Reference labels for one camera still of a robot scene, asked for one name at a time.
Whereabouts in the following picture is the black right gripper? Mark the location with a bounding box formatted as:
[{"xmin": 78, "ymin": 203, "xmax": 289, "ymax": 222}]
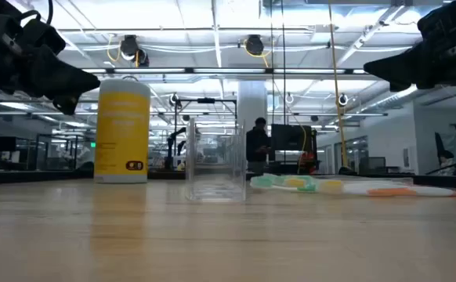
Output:
[{"xmin": 364, "ymin": 0, "xmax": 456, "ymax": 93}]

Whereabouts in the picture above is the yellow wipes canister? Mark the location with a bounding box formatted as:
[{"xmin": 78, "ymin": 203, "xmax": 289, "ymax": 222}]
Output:
[{"xmin": 93, "ymin": 79, "xmax": 152, "ymax": 184}]

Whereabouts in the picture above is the black background monitor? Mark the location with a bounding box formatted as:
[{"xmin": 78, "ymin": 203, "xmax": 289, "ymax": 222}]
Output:
[
  {"xmin": 0, "ymin": 136, "xmax": 17, "ymax": 153},
  {"xmin": 359, "ymin": 156, "xmax": 388, "ymax": 175}
]

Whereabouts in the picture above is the person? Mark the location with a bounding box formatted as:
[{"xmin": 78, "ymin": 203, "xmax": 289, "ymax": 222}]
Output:
[
  {"xmin": 245, "ymin": 116, "xmax": 272, "ymax": 175},
  {"xmin": 438, "ymin": 150, "xmax": 456, "ymax": 173}
]

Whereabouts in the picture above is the black background workstation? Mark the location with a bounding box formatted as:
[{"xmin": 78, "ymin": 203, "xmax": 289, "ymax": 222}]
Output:
[{"xmin": 270, "ymin": 124, "xmax": 318, "ymax": 175}]

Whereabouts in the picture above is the white building column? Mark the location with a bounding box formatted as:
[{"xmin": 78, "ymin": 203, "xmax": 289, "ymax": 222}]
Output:
[{"xmin": 237, "ymin": 80, "xmax": 268, "ymax": 130}]

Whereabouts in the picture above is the clear acrylic organizer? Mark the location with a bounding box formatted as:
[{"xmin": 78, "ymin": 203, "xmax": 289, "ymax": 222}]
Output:
[{"xmin": 184, "ymin": 118, "xmax": 248, "ymax": 203}]

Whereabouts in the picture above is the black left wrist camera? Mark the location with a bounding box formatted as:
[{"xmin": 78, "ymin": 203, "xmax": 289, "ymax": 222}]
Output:
[{"xmin": 19, "ymin": 17, "xmax": 67, "ymax": 56}]

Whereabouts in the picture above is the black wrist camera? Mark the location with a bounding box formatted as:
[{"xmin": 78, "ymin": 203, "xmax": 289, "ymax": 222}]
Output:
[
  {"xmin": 416, "ymin": 2, "xmax": 456, "ymax": 40},
  {"xmin": 19, "ymin": 17, "xmax": 67, "ymax": 56}
]

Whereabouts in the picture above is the long yellow cable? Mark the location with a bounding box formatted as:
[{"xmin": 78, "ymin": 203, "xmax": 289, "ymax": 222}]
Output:
[{"xmin": 327, "ymin": 0, "xmax": 350, "ymax": 169}]

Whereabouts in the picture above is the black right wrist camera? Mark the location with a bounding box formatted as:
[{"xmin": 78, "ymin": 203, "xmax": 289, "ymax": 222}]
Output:
[{"xmin": 416, "ymin": 2, "xmax": 456, "ymax": 40}]

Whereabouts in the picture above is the large ceiling cable reel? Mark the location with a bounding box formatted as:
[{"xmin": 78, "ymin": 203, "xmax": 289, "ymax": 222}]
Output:
[
  {"xmin": 118, "ymin": 34, "xmax": 150, "ymax": 67},
  {"xmin": 244, "ymin": 34, "xmax": 266, "ymax": 56}
]

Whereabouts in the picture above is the black left camera cable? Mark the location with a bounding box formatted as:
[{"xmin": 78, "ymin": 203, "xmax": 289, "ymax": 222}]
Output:
[{"xmin": 18, "ymin": 0, "xmax": 55, "ymax": 25}]

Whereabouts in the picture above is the thin black cable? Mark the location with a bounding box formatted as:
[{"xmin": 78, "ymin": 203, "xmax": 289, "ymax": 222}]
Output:
[
  {"xmin": 280, "ymin": 0, "xmax": 288, "ymax": 165},
  {"xmin": 270, "ymin": 0, "xmax": 275, "ymax": 126}
]

